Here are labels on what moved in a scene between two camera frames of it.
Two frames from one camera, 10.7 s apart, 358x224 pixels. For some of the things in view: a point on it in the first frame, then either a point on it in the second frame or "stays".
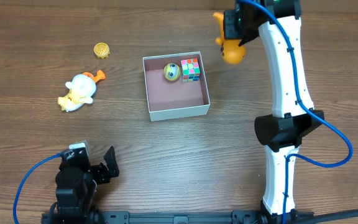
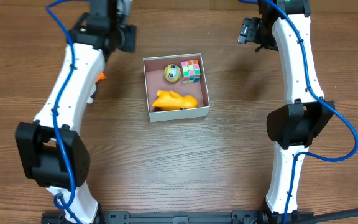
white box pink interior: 176,86 stays
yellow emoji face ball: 171,71 stays
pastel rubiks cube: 191,70 stays
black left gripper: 99,172 to 128,38
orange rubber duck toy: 232,53 to 169,100
